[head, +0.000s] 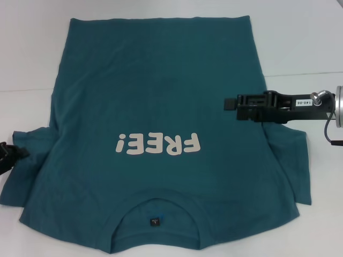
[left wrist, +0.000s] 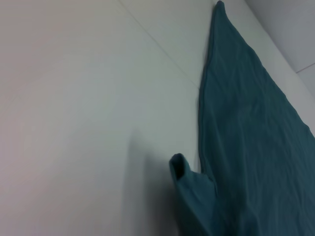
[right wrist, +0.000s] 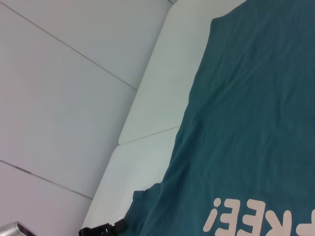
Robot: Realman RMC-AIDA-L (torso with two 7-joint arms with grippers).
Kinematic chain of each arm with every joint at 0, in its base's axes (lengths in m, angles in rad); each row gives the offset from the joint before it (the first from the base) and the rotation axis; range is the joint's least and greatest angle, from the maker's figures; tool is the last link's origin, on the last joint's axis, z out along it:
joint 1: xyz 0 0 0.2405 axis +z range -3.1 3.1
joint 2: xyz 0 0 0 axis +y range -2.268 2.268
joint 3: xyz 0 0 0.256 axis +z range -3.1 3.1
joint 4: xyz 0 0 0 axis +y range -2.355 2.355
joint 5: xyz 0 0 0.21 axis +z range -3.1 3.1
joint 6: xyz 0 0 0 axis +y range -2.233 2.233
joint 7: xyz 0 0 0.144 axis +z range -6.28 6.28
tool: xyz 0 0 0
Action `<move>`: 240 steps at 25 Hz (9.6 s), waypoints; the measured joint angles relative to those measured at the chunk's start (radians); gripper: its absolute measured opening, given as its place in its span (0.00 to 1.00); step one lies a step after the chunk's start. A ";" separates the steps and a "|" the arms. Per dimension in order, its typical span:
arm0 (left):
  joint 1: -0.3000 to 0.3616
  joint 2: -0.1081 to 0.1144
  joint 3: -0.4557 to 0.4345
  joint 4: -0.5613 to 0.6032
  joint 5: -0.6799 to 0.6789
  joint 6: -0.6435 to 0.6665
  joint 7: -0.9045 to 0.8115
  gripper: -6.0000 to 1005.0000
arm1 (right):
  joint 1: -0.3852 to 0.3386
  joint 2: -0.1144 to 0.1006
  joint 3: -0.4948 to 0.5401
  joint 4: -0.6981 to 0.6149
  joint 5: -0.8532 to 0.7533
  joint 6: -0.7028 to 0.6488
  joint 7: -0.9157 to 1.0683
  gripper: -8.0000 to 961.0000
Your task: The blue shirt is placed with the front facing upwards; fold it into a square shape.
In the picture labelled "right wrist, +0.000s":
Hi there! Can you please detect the teal t-shirt with FREE! print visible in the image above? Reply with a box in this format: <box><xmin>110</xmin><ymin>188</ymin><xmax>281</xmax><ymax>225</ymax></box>
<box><xmin>124</xmin><ymin>0</ymin><xmax>315</xmax><ymax>236</ymax></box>

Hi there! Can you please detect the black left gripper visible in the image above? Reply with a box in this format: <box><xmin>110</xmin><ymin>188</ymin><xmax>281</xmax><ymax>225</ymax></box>
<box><xmin>77</xmin><ymin>218</ymin><xmax>126</xmax><ymax>236</ymax></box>

